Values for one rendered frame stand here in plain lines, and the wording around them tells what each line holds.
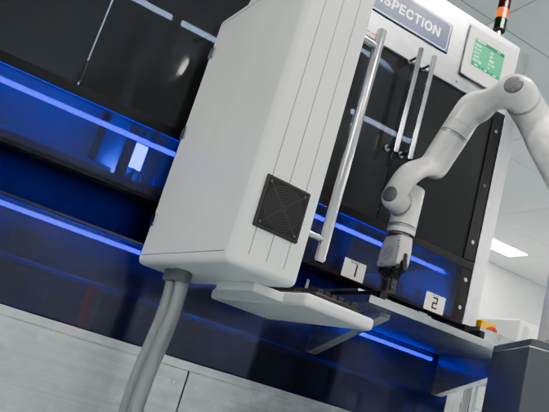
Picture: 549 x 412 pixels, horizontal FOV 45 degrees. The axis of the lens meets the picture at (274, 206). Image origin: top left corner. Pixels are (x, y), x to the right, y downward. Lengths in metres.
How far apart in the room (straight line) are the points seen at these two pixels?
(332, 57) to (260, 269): 0.51
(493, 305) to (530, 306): 0.65
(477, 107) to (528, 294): 7.49
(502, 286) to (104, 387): 7.64
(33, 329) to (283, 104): 0.85
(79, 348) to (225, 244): 0.62
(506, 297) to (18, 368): 7.87
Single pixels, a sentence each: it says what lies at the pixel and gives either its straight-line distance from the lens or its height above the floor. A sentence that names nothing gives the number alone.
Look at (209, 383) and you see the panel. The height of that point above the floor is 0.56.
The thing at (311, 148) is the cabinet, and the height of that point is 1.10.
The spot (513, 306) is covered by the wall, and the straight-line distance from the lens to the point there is 9.22.
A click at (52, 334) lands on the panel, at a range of 1.79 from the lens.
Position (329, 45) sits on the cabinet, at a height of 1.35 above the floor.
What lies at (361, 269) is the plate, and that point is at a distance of 2.14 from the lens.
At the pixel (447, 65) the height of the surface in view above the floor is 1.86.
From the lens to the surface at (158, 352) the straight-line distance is 1.60.
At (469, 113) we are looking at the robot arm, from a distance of 2.05.
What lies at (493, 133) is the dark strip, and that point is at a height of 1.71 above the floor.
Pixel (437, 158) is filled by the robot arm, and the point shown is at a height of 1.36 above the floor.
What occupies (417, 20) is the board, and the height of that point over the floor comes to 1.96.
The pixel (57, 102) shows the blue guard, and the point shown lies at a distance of 1.86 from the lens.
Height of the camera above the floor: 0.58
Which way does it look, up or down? 15 degrees up
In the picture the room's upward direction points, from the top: 17 degrees clockwise
